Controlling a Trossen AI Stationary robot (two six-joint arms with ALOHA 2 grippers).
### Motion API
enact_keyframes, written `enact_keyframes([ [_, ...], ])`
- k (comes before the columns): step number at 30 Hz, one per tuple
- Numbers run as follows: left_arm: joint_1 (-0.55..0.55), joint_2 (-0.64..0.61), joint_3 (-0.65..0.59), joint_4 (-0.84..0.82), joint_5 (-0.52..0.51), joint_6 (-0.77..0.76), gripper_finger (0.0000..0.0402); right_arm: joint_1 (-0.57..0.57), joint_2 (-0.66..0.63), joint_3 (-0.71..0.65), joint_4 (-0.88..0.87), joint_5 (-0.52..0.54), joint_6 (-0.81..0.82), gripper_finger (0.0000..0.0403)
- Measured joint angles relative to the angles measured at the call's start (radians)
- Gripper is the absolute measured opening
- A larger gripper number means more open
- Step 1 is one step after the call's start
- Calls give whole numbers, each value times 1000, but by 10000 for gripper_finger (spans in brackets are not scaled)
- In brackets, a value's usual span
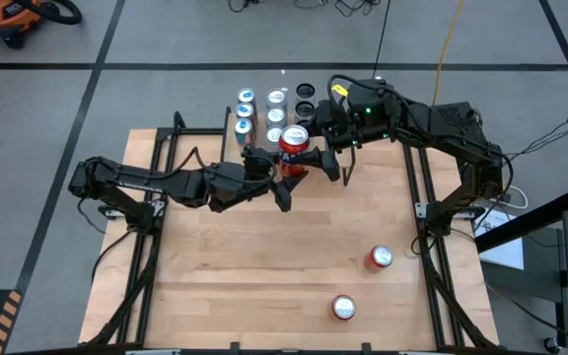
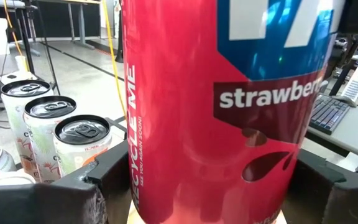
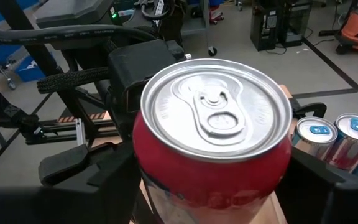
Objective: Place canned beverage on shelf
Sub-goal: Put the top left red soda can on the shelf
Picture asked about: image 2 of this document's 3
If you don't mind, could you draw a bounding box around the orange red soda can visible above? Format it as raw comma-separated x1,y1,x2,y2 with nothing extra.
121,0,348,224

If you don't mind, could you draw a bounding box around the dark keyboard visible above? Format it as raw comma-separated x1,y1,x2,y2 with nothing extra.
308,93,351,136

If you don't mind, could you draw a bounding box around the white keyboard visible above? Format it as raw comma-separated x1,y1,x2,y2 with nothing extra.
341,66,358,103

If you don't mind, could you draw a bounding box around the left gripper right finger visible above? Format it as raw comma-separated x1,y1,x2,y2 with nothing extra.
280,149,358,224

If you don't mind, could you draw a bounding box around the white Celsius can black lid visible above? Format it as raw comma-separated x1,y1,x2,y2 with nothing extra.
0,80,55,175
53,114,114,178
23,95,78,184

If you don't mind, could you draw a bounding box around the white cup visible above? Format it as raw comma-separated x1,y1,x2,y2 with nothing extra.
14,55,28,73

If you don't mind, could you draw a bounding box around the yellow cable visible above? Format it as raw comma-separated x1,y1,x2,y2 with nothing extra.
2,0,30,73
102,0,127,121

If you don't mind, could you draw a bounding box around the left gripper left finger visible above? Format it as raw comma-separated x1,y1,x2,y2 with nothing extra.
0,141,132,224

